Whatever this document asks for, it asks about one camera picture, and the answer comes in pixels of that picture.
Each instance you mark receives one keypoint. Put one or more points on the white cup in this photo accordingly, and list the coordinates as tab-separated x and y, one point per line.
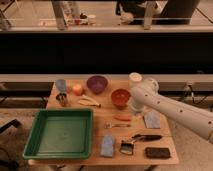
134	78

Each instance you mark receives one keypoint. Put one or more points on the black-handled tool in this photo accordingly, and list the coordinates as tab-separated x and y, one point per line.
140	137

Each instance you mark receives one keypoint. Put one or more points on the small metal cup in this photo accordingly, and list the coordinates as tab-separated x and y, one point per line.
62	99

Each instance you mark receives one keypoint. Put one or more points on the green plastic tray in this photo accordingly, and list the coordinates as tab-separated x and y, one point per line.
60	134

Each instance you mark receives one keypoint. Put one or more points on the red bowl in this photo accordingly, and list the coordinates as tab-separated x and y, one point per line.
119	98

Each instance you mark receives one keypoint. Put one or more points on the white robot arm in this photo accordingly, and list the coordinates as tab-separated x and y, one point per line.
145	93

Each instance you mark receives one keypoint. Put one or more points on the blue yellow sponge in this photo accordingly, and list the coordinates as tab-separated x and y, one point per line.
152	120

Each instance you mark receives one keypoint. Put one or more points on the red pepper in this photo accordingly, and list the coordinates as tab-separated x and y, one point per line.
122	117

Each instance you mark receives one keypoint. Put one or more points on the purple bowl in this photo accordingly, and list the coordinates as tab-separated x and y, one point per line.
97	84

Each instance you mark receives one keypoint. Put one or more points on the blue-grey cup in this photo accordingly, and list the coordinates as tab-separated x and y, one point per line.
61	85

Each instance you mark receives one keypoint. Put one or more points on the metal fork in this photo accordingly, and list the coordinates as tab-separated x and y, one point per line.
108	126

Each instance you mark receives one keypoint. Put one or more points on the banana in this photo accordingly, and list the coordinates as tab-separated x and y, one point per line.
88	101

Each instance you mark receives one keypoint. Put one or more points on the apple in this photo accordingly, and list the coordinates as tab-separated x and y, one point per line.
77	89

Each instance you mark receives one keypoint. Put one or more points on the black eraser block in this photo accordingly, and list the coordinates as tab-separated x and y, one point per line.
157	153

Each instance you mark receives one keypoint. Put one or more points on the blue cloth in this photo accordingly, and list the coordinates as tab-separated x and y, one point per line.
107	146

